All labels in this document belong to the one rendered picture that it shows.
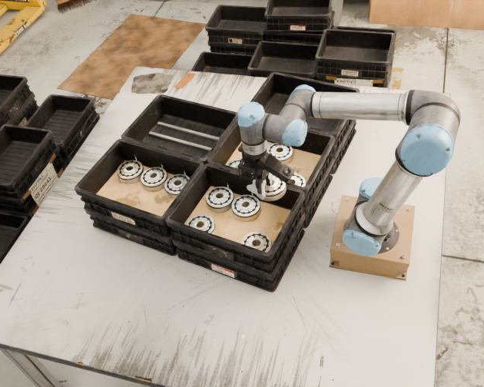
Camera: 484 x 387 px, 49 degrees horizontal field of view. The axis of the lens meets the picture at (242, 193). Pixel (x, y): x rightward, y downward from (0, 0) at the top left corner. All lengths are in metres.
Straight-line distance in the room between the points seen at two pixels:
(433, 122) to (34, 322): 1.46
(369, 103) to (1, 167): 2.05
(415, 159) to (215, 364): 0.90
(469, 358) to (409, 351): 0.86
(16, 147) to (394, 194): 2.16
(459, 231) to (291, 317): 1.41
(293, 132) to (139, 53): 3.08
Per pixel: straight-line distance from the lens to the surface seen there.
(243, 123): 1.50
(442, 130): 1.35
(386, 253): 1.86
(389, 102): 1.49
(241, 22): 3.85
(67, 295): 2.06
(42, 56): 4.78
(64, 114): 3.38
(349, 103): 1.52
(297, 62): 3.40
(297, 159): 2.10
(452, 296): 2.77
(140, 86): 2.82
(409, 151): 1.35
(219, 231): 1.89
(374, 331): 1.82
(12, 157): 3.05
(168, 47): 4.44
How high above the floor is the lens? 2.30
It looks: 48 degrees down
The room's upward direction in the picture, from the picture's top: 9 degrees counter-clockwise
